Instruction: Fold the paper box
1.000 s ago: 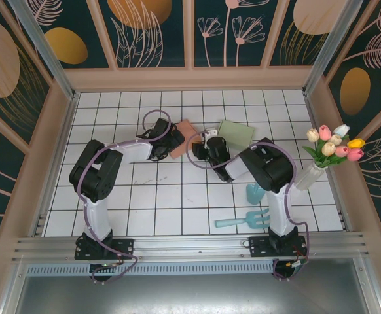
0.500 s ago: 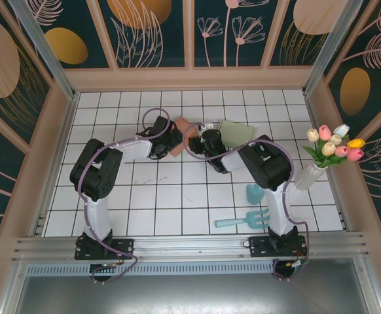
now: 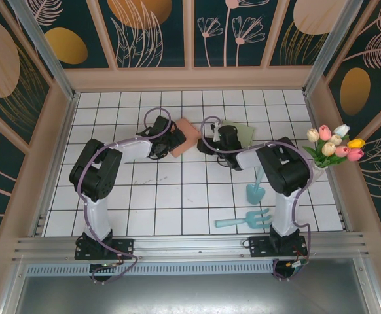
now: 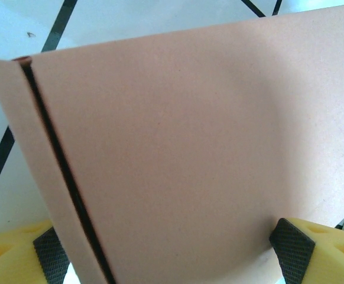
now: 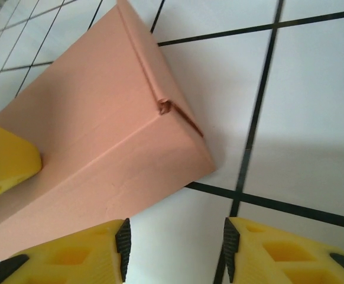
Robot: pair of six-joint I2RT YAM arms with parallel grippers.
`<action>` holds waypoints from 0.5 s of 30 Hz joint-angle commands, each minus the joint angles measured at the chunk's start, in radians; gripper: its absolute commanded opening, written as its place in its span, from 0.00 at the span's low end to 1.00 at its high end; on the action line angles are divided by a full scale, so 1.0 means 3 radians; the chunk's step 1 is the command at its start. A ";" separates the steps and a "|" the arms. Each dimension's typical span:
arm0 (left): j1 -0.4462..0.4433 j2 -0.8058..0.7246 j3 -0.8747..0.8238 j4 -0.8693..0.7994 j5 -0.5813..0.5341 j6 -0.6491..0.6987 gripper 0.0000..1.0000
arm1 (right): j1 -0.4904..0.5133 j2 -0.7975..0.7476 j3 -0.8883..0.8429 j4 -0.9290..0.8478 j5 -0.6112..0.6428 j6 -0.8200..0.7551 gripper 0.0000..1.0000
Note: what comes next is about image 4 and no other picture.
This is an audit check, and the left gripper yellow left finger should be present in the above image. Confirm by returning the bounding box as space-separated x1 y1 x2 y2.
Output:
0 220 70 284

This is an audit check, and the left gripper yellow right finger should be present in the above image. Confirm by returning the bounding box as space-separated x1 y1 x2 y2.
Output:
268 218 344 284

